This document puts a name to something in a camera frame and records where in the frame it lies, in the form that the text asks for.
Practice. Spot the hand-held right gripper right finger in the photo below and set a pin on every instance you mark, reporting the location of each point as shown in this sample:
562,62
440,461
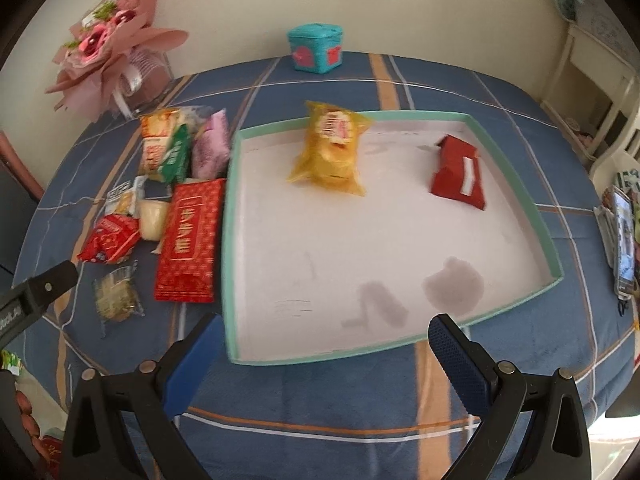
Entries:
457,360

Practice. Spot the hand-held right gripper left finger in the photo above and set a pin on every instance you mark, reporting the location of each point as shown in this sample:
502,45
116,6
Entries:
192,365

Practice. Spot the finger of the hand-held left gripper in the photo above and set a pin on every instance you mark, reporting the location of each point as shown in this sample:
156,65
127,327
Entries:
52,282

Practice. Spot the clear cookie packet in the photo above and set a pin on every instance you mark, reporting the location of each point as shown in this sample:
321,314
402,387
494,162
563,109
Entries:
116,295

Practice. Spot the small red snack packet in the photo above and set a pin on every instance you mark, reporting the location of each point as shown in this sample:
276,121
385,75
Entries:
107,240

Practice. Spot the long red snack packet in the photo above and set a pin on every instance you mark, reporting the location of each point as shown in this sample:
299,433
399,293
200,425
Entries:
187,245

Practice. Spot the white tray with teal rim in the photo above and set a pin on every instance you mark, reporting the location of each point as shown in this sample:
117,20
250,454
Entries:
350,245

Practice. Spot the printed snack bag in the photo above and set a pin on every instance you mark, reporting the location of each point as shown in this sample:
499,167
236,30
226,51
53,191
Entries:
35,410

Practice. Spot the cream round snack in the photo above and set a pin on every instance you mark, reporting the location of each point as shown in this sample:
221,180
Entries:
152,220

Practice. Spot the blue plaid bedsheet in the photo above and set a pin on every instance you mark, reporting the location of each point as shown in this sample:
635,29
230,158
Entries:
350,410

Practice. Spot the orange white snack packet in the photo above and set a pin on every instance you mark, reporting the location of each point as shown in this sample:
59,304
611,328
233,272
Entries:
155,152

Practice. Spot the dark red snack packet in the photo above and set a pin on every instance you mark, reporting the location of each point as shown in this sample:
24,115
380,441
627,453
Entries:
452,180

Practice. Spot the pile of printed packets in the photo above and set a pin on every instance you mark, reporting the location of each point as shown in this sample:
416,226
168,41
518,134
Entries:
622,240

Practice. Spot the pink snack packet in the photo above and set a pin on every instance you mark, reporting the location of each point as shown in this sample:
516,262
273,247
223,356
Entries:
210,152

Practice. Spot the yellow snack packet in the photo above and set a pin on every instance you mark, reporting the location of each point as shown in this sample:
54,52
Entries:
330,160

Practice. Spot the pink flower bouquet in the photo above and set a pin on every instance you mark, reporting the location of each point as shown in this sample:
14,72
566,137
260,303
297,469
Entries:
100,35

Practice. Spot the white furniture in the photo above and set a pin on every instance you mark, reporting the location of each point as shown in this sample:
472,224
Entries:
575,55

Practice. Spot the teal gift box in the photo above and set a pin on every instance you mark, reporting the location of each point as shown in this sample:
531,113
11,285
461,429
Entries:
315,52

